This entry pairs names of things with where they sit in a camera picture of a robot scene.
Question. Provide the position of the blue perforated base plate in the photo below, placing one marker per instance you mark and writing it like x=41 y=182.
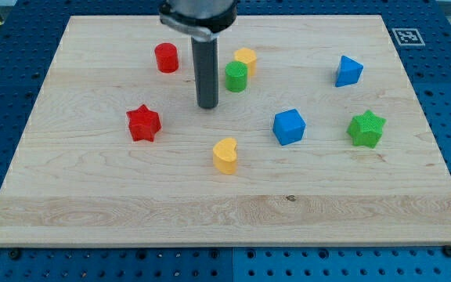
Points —
x=28 y=41

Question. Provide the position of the blue triangle block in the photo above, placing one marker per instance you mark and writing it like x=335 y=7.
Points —
x=349 y=72

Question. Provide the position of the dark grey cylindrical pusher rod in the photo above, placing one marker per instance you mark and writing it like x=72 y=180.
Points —
x=205 y=65

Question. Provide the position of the white fiducial marker tag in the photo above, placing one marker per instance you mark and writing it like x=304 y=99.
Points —
x=406 y=36

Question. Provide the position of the red star block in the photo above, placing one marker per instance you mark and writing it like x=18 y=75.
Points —
x=143 y=123

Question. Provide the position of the yellow heart block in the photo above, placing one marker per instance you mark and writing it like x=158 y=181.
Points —
x=225 y=156

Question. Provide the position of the green star block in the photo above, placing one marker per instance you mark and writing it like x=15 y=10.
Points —
x=366 y=129

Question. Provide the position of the light wooden board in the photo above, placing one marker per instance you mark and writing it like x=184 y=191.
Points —
x=78 y=180

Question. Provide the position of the green cylinder block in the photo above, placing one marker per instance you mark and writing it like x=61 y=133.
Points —
x=236 y=76

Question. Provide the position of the yellow hexagon block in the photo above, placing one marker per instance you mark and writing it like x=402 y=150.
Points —
x=249 y=57

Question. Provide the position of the red cylinder block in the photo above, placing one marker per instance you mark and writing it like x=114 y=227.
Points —
x=167 y=57

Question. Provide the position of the blue cube block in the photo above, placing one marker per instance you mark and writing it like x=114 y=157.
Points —
x=288 y=127

